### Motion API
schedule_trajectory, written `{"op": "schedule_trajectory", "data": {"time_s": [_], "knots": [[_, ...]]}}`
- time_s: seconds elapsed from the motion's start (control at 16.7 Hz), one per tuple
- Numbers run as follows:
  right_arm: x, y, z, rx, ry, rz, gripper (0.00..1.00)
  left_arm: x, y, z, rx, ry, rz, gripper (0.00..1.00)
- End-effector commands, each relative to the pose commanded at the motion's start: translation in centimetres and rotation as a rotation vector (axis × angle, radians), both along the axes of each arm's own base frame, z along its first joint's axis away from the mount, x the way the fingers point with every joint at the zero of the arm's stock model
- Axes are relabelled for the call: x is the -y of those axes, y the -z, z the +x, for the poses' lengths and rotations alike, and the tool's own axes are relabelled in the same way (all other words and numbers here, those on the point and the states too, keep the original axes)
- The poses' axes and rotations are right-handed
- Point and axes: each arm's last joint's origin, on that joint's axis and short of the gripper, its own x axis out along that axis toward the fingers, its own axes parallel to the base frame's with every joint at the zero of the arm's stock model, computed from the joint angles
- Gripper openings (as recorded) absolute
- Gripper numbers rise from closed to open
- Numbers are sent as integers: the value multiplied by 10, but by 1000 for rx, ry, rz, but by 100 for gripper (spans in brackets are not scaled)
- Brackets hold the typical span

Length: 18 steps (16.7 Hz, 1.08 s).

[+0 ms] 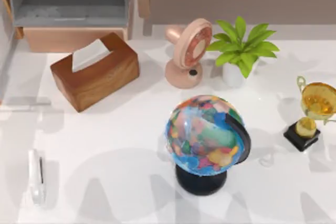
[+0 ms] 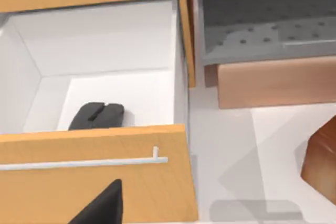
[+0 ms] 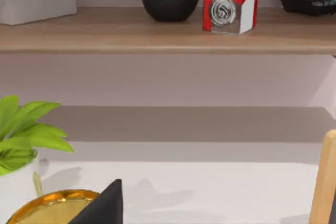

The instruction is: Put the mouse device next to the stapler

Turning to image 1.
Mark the pink desk fan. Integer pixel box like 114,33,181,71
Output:
164,18,213,89

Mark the colourful globe on black stand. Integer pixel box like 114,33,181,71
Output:
163,94,252,196

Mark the wooden tissue box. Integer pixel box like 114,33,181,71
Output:
50,32,140,113

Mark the green plant in white pot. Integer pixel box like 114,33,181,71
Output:
205,16,280,89

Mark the white tissue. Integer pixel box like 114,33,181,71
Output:
71,38,111,73

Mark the pale wooden drawer front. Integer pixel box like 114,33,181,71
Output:
23,26,129,53

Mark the gold trophy on black base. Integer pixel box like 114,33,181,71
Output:
283,75,336,152

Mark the white stapler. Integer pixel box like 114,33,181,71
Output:
28,148,48,207

